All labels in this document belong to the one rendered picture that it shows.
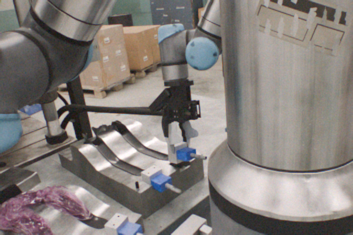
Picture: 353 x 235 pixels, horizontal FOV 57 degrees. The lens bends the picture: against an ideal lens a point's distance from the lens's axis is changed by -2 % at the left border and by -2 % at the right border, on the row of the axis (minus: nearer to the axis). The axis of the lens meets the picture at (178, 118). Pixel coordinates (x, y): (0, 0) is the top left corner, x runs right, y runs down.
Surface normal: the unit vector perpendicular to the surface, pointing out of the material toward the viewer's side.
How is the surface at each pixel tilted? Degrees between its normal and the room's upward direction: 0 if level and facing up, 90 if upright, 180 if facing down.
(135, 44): 90
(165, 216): 0
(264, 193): 45
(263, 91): 90
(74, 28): 119
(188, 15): 90
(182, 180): 90
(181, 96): 82
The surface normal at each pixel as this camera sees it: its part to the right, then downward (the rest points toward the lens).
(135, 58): -0.46, 0.38
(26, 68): 0.94, -0.17
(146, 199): 0.71, 0.20
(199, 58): -0.17, 0.39
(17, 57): 0.78, -0.46
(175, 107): -0.71, 0.21
